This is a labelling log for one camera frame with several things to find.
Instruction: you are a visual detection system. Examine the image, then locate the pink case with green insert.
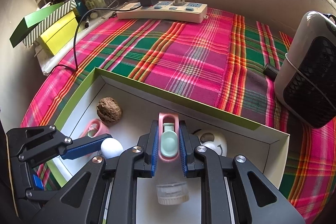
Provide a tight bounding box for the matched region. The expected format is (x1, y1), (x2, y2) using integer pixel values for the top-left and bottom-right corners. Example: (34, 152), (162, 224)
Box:
(158, 113), (179, 162)

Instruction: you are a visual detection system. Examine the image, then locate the white smiley disc toy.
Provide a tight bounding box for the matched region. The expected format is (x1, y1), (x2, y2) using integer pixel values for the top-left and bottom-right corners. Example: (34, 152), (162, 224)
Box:
(193, 130), (227, 156)

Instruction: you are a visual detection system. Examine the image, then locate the white egg-shaped object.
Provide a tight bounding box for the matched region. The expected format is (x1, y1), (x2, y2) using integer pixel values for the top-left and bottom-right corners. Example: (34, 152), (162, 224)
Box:
(100, 138), (123, 159)

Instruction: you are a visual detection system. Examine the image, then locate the white round plastic cap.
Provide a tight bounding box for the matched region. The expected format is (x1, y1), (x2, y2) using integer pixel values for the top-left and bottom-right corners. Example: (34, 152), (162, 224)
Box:
(156, 181), (190, 206)

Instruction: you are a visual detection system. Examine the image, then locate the brown walnut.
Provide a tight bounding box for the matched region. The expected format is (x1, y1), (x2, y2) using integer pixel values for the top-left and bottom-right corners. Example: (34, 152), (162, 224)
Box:
(96, 97), (122, 124)

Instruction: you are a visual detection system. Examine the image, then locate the green white shallow box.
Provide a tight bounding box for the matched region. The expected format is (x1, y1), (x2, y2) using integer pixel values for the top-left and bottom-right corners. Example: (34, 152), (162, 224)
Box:
(55, 68), (289, 223)

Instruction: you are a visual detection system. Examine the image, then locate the white shelf board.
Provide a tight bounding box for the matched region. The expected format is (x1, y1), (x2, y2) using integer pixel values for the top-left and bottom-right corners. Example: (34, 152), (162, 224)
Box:
(35, 11), (113, 76)

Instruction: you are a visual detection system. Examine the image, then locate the pink green plaid blanket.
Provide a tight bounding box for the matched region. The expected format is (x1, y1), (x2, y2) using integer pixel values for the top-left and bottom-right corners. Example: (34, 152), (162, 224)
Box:
(21, 9), (335, 223)

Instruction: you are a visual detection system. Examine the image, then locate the yellow green box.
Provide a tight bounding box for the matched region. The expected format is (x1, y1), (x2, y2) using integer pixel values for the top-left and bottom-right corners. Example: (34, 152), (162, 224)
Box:
(37, 11), (77, 56)

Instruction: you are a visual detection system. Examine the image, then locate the striped white green box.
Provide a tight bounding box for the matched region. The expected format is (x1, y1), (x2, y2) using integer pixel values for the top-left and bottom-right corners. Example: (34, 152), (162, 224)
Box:
(22, 0), (77, 48)

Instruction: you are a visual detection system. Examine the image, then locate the dark green box lid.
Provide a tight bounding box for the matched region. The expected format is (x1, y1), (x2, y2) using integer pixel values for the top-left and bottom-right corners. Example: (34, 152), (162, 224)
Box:
(10, 2), (64, 48)

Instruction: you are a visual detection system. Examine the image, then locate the cream power strip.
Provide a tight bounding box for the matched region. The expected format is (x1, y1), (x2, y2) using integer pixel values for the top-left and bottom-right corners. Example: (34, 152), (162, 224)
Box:
(117, 1), (207, 23)

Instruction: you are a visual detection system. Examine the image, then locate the grey black space heater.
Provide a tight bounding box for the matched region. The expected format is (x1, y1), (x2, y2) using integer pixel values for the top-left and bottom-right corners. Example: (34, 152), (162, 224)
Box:
(263, 11), (335, 128)

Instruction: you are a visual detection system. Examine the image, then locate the black charger cable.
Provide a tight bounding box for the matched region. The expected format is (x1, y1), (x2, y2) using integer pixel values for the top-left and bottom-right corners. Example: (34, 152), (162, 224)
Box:
(51, 0), (164, 72)

